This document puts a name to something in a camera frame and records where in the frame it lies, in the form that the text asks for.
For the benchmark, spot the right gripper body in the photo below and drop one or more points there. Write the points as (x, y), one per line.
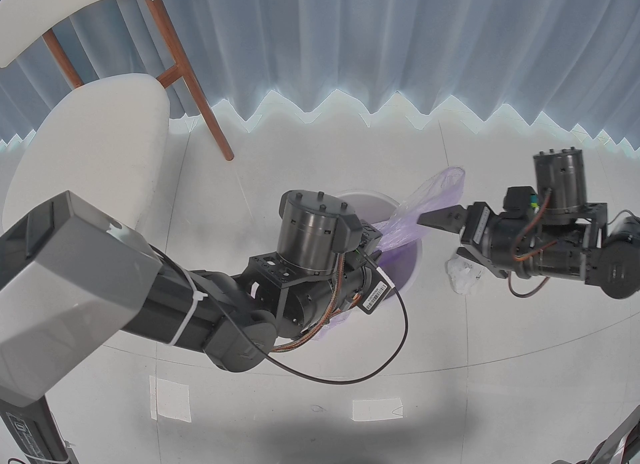
(505, 242)

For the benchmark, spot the white wooden chair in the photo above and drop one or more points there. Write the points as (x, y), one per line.
(100, 142)

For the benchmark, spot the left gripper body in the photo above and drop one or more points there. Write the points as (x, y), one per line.
(330, 302)

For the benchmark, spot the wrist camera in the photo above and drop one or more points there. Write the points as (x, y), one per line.
(517, 199)
(350, 232)

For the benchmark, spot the white trash bin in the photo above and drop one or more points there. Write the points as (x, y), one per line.
(407, 272)

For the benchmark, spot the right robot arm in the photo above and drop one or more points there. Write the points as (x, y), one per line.
(560, 182)

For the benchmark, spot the blue-green curtain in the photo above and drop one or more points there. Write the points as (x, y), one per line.
(400, 27)

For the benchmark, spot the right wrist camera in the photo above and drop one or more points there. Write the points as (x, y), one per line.
(517, 199)

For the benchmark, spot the purple plastic bag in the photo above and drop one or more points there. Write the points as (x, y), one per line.
(430, 197)

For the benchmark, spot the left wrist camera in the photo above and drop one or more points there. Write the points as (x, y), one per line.
(350, 232)

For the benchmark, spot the crumpled clear wrapper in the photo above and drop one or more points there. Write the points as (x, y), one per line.
(465, 277)

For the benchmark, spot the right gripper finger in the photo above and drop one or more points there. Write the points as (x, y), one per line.
(442, 217)
(470, 254)

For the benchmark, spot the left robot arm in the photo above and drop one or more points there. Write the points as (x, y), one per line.
(75, 277)

